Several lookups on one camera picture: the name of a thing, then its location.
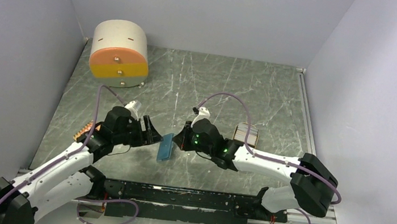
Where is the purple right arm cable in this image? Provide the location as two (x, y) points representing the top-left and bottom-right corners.
(184, 90), (353, 206)

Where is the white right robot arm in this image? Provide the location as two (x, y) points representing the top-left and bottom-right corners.
(173, 119), (338, 219)

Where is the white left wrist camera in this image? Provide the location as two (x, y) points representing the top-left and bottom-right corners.
(124, 100), (142, 120)

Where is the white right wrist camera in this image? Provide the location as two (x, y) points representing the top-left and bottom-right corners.
(191, 107), (210, 127)

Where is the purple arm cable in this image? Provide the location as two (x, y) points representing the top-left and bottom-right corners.
(0, 71), (128, 224)
(184, 90), (353, 206)

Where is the orange patterned card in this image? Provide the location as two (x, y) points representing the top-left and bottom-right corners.
(73, 120), (94, 142)

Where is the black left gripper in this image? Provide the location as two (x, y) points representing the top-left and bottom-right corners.
(113, 111), (166, 151)

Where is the blue leather card holder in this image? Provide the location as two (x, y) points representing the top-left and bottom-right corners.
(156, 133), (174, 162)

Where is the stack of credit cards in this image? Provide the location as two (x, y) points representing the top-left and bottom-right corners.
(234, 122), (260, 146)

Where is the aluminium frame rail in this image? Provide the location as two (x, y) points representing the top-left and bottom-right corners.
(277, 67), (368, 224)

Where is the beige oval card tray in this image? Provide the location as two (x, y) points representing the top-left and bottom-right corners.
(231, 121), (260, 148)

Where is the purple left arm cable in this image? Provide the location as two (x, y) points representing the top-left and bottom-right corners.
(0, 71), (128, 224)

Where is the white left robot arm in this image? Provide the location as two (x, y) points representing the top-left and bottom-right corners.
(0, 106), (163, 224)

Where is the cream drawer box orange front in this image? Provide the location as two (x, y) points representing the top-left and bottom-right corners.
(88, 19), (149, 88)

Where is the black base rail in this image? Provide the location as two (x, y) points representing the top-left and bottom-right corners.
(86, 179), (288, 224)

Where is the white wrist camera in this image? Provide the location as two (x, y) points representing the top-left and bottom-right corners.
(124, 100), (142, 120)
(191, 107), (210, 127)

